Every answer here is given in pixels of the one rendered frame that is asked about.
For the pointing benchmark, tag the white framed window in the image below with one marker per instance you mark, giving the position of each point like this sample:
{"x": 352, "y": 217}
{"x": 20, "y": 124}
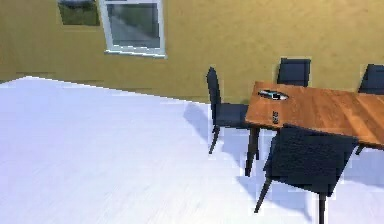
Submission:
{"x": 135, "y": 25}

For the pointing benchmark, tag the brown wooden dining table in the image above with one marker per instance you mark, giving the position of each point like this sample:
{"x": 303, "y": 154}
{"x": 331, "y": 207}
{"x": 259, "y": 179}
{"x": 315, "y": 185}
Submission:
{"x": 320, "y": 108}

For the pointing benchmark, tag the green framed wall picture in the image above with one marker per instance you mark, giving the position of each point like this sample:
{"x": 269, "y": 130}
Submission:
{"x": 79, "y": 13}

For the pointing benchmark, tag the dark blue dining chair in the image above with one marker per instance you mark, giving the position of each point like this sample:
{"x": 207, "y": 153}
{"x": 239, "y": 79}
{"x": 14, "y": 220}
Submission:
{"x": 308, "y": 158}
{"x": 373, "y": 80}
{"x": 294, "y": 72}
{"x": 228, "y": 113}

